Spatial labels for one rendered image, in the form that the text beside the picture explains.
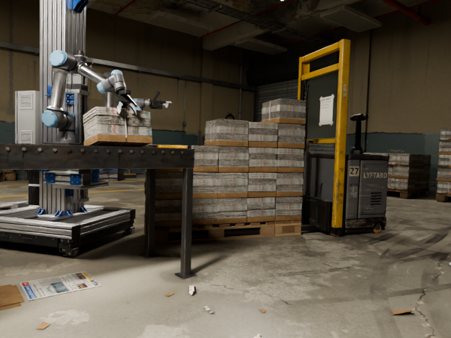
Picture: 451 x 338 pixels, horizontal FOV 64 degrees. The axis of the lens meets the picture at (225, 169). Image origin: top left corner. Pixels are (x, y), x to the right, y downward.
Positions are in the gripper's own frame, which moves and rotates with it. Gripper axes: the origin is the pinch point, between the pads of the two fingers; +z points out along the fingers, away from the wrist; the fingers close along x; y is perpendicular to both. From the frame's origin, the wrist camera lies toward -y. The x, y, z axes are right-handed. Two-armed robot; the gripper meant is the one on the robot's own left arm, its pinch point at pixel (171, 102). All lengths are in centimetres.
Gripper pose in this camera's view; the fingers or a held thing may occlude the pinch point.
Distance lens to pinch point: 347.0
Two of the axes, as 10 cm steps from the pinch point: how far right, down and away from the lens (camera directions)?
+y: -0.5, 9.8, 1.9
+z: 9.9, 0.2, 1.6
